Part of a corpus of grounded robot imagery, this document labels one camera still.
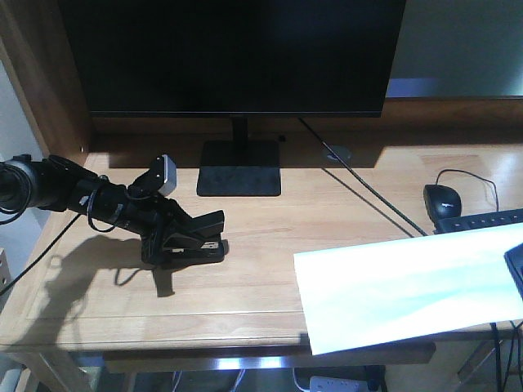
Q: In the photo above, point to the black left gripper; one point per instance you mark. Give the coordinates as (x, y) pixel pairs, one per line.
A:
(154, 217)

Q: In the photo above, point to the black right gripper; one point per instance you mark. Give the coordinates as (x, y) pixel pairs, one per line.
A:
(514, 261)

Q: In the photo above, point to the black stapler with orange label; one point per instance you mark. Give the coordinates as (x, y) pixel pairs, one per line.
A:
(195, 241)

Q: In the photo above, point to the white paper sheet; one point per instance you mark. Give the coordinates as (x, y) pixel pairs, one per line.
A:
(376, 293)

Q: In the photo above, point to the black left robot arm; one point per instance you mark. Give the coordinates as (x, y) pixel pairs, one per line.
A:
(57, 184)

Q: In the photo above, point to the wooden desk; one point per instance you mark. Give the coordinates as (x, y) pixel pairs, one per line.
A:
(91, 292)

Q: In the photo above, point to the black computer keyboard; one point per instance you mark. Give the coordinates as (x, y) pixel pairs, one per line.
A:
(478, 221)

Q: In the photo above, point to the black computer mouse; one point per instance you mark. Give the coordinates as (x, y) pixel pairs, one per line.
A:
(441, 202)

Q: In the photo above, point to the black computer monitor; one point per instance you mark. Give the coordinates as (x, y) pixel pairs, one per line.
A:
(236, 60)

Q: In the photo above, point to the white power strip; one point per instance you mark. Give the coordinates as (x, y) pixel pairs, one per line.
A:
(313, 383)

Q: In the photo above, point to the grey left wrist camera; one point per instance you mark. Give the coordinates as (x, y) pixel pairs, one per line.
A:
(161, 178)

